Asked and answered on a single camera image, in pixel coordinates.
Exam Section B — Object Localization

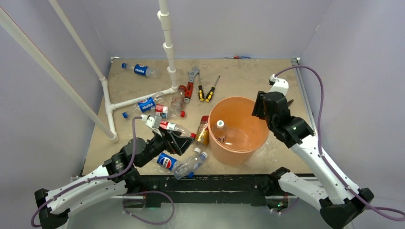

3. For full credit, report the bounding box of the red label bottle middle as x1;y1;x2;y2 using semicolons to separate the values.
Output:
155;104;186;119

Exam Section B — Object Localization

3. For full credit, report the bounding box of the red label bottle near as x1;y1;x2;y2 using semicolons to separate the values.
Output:
160;121;196;138

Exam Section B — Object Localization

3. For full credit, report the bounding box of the clear bottle red open cap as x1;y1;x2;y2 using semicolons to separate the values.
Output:
170;85;186;113

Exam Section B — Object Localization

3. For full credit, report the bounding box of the black aluminium base frame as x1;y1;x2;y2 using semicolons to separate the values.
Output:
68;172;320;209

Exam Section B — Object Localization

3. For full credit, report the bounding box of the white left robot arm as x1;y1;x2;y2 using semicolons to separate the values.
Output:
31;130;195;229

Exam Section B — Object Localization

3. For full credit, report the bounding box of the Pepsi bottle far corner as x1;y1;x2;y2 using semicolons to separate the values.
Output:
121;63;157;78

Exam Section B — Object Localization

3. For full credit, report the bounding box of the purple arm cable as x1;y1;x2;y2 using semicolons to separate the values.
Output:
31;117;175;228
274;65;405;222

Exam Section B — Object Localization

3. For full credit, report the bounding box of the Pepsi bottle by pipe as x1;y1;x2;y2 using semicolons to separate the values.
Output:
122;92;165;119

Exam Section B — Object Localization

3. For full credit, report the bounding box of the orange plastic bin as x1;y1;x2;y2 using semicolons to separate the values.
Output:
208;97;269;166

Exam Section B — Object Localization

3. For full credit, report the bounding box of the clear jar white green lid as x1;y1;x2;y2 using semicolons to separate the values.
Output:
212;120;229;143

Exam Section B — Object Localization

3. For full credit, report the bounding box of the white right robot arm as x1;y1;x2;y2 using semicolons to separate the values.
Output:
252;75;374;229

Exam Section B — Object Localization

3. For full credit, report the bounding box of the yellow black screwdriver left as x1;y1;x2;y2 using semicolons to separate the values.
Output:
198;74;205;101

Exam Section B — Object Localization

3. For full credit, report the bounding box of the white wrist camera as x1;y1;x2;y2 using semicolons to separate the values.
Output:
140;114;162;136
269;74;289;96

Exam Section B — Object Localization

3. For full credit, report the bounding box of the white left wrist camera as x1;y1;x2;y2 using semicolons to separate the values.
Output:
140;114;162;136

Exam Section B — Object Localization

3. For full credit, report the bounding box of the white PVC pipe frame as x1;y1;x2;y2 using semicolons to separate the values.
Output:
0;0;179;143

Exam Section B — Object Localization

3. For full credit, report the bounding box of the Pepsi bottle front edge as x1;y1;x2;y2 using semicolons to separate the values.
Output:
157;152;194;180

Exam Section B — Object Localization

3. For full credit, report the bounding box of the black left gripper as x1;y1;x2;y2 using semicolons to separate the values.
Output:
138;125;194;167

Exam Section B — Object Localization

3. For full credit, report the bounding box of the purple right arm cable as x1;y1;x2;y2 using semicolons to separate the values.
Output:
274;65;405;222

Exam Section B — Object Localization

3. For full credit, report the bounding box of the clear bottle blue white cap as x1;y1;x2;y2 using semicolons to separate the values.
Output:
172;152;208;180

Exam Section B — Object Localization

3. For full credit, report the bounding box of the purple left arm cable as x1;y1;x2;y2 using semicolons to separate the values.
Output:
31;117;175;228

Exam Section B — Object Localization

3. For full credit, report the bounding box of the yellow black screwdriver right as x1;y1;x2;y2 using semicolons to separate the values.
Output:
205;75;221;102

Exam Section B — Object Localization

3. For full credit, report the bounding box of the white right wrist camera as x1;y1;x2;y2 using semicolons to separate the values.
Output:
269;74;289;96

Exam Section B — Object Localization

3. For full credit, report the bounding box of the red handled adjustable wrench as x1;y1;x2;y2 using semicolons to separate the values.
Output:
184;66;200;104

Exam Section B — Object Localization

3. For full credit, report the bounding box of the red blue screwdriver far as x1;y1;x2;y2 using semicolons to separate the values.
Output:
224;56;251;60

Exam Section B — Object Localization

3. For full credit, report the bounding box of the yellow black screwdriver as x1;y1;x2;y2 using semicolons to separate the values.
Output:
205;75;221;102
198;74;205;101

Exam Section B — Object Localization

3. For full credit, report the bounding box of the gold red label bottle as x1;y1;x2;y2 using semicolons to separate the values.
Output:
194;115;210;153

